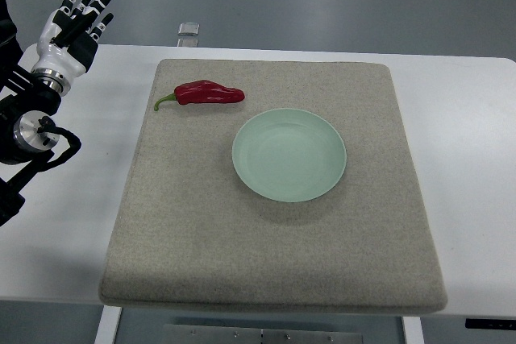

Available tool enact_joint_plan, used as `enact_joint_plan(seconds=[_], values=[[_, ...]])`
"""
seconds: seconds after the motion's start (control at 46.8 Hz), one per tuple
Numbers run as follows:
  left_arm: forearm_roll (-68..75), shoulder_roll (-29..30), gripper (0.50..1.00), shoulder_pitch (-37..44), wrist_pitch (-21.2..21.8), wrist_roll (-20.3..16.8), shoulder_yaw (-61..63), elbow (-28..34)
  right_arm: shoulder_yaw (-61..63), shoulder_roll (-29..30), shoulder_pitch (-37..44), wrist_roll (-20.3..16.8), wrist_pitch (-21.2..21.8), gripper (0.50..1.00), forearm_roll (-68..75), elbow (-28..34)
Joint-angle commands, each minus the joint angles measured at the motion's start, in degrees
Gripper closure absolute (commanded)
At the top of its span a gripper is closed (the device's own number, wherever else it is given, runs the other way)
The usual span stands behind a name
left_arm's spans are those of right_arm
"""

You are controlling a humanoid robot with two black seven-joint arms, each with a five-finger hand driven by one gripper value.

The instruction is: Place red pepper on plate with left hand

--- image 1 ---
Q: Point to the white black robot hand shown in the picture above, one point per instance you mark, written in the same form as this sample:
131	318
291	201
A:
69	40

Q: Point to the red pepper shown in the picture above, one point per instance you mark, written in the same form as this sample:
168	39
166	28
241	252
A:
202	92

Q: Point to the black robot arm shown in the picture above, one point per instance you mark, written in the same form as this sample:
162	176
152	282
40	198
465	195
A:
28	134

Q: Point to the light green plate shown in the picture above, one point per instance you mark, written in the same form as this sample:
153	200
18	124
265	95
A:
289	155

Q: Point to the clear floor marker upper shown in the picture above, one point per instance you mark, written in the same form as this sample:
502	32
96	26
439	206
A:
188	28

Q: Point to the beige felt mat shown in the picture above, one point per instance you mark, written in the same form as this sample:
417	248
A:
191	234

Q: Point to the white table leg left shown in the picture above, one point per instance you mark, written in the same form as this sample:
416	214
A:
108	325

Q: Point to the white table leg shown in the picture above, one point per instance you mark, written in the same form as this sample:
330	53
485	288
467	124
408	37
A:
412	330
108	325

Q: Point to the white table leg right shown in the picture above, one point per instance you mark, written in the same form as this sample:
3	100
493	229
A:
412	330

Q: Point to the black table control panel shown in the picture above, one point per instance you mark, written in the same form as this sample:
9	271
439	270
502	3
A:
492	324

